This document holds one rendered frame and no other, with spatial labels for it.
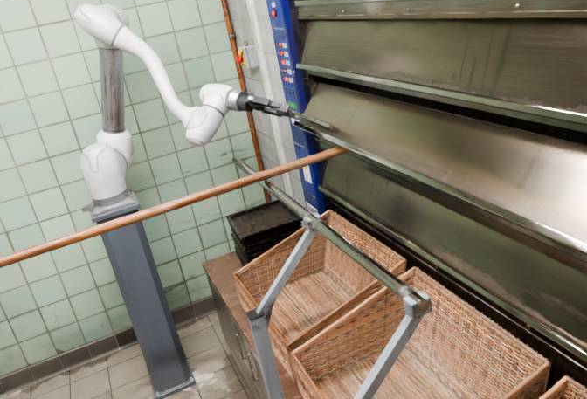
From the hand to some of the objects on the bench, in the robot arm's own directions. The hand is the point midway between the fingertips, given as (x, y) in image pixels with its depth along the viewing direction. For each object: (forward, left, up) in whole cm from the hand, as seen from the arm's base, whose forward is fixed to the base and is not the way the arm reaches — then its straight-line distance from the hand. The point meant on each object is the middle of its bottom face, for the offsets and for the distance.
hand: (284, 110), depth 209 cm
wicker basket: (+32, -13, -73) cm, 81 cm away
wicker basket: (+91, -14, -73) cm, 117 cm away
